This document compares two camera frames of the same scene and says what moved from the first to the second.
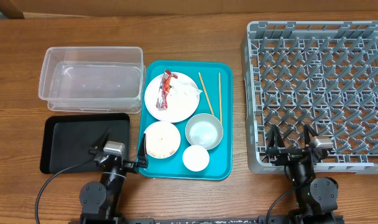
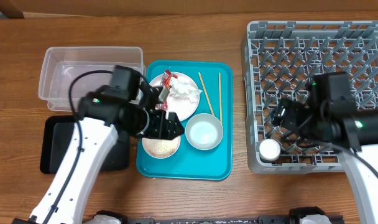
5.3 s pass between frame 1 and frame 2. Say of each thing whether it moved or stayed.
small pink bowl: stayed
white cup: moved
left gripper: moved
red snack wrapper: stayed
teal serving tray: stayed
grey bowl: stayed
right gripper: moved
